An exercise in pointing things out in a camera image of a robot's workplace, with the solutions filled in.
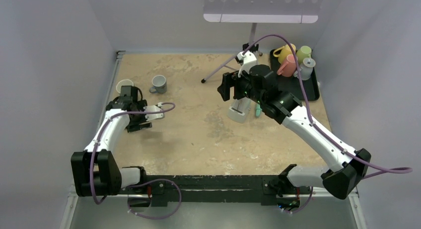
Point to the green mug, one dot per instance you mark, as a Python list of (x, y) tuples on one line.
[(302, 53)]

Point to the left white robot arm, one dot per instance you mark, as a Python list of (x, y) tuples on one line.
[(95, 171)]

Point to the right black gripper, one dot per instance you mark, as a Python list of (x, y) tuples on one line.
[(227, 82)]

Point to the grey blue small mug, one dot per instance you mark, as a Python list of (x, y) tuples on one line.
[(159, 85)]

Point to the black tray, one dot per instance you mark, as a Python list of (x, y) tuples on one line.
[(291, 84)]

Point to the yellow mug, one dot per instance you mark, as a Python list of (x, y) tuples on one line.
[(281, 53)]

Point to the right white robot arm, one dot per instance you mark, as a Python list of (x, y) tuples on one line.
[(344, 164)]

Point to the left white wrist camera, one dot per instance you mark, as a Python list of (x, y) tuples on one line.
[(154, 112)]

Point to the teal cream mug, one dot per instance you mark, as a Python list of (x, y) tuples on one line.
[(124, 82)]

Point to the white metronome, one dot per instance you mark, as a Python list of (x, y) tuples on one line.
[(239, 110)]

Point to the light blue large mug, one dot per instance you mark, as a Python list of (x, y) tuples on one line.
[(305, 69)]

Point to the aluminium frame rail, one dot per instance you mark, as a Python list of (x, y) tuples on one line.
[(198, 119)]

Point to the white light panel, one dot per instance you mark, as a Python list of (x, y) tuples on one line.
[(262, 11)]

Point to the pink mug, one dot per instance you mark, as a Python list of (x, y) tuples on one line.
[(288, 66)]

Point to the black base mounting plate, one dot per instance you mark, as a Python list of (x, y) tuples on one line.
[(266, 190)]

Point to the teal pen tool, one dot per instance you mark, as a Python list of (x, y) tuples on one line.
[(258, 110)]

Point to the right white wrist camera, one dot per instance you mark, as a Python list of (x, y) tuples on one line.
[(246, 61)]

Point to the grey tripod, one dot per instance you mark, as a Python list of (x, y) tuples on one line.
[(253, 48)]

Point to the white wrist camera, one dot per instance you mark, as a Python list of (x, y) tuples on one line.
[(154, 112), (246, 61)]

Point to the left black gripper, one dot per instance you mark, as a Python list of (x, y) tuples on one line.
[(141, 124)]

